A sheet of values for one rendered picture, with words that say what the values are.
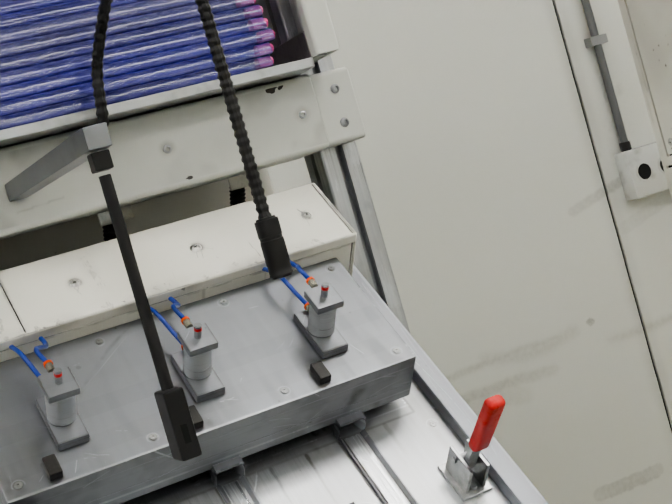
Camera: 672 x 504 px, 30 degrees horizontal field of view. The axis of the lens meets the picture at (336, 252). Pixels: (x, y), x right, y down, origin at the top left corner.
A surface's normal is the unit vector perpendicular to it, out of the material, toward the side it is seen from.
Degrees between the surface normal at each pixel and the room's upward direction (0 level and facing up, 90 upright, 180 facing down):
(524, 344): 90
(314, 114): 90
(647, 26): 90
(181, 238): 43
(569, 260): 90
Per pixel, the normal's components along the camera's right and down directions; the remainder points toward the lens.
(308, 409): 0.49, 0.60
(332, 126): 0.41, -0.07
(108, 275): 0.07, -0.75
